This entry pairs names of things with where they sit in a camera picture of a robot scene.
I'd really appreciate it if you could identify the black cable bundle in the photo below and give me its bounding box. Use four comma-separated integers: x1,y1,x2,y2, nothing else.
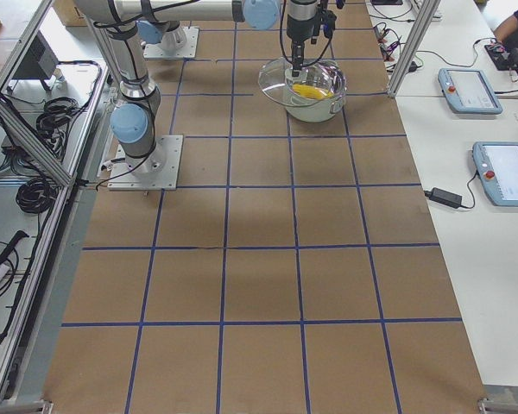
15,176,57,216

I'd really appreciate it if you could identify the aluminium frame post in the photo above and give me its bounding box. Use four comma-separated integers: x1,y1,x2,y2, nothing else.
387,0,440,98

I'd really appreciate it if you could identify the black power brick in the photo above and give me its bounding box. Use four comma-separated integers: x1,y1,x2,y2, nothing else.
424,187,462,209

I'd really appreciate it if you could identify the yellow corn cob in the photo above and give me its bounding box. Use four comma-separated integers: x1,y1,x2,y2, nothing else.
292,84,333,101

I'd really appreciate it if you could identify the aluminium frame rail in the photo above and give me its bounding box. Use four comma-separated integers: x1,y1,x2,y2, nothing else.
0,92,74,187

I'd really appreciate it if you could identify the glass pot lid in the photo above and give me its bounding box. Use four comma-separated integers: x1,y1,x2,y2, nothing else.
258,58,346,107

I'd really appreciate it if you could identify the lower blue teach pendant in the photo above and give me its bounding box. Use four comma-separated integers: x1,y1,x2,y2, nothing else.
472,141,518,207

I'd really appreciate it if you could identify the upper blue teach pendant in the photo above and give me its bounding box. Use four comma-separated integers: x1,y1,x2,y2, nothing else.
438,68,502,115

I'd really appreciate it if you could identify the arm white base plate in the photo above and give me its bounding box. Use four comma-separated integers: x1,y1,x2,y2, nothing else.
106,135,183,191
143,26,199,60

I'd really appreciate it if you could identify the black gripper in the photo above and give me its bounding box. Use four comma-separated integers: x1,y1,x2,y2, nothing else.
287,0,335,78

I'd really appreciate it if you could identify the blue teach pendant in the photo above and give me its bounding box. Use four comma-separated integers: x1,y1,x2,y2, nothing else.
472,141,518,207
438,68,502,115

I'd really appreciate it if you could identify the pale green steel pot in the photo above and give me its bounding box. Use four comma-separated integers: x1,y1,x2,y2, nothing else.
282,60,347,122

